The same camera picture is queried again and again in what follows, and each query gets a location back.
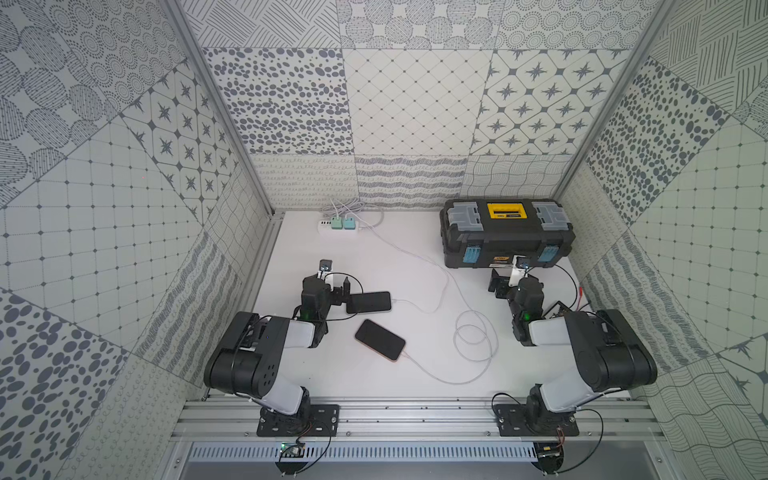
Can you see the black toolbox yellow handle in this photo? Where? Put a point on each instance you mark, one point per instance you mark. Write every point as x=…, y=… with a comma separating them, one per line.
x=480, y=233

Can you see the circuit board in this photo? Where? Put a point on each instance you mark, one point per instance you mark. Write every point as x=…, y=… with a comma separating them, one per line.
x=291, y=452
x=549, y=457

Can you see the left circuit board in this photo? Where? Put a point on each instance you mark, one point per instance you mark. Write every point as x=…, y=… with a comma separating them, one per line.
x=291, y=452

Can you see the white power strip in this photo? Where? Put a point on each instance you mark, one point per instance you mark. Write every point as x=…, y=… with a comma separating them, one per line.
x=324, y=226

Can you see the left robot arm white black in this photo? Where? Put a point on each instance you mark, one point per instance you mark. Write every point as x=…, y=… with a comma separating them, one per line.
x=246, y=360

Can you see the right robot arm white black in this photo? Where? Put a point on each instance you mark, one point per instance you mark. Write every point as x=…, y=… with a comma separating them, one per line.
x=609, y=356

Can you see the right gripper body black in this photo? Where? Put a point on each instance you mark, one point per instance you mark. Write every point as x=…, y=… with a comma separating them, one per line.
x=503, y=288

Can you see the right circuit board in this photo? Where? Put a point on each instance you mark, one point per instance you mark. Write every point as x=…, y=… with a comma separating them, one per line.
x=549, y=457

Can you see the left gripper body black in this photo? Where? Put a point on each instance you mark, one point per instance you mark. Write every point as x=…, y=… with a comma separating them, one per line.
x=336, y=291

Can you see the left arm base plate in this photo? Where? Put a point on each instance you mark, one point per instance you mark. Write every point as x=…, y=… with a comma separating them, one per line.
x=319, y=420

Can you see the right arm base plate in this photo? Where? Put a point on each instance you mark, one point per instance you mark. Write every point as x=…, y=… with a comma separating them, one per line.
x=514, y=420

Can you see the aluminium front rail frame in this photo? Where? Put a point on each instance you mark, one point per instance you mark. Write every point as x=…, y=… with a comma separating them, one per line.
x=225, y=418

